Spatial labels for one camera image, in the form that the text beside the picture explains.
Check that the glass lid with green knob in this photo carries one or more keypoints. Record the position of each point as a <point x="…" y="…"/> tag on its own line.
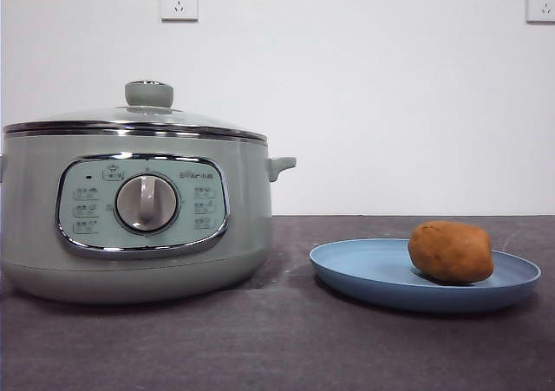
<point x="148" y="94"/>

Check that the brown potato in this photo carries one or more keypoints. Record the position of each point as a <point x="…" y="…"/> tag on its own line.
<point x="451" y="252"/>

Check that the pale green electric steamer pot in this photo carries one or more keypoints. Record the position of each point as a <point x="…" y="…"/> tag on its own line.
<point x="243" y="217"/>

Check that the blue round plate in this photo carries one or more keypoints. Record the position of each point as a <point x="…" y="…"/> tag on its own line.
<point x="368" y="274"/>

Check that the white wall socket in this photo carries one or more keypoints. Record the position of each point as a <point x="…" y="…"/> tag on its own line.
<point x="542" y="3"/>
<point x="178" y="1"/>

